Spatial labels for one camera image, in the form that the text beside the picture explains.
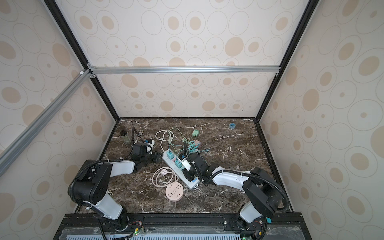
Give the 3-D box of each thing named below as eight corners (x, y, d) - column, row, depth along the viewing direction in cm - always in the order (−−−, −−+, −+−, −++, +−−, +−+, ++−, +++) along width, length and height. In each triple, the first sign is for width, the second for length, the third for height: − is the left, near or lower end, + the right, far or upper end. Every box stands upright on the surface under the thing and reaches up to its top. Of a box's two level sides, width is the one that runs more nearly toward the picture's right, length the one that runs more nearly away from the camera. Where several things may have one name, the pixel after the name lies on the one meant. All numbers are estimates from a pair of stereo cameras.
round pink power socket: (165, 201, 82) (164, 199, 80) (167, 184, 88) (166, 182, 86) (183, 201, 82) (182, 199, 80) (184, 184, 88) (183, 182, 86)
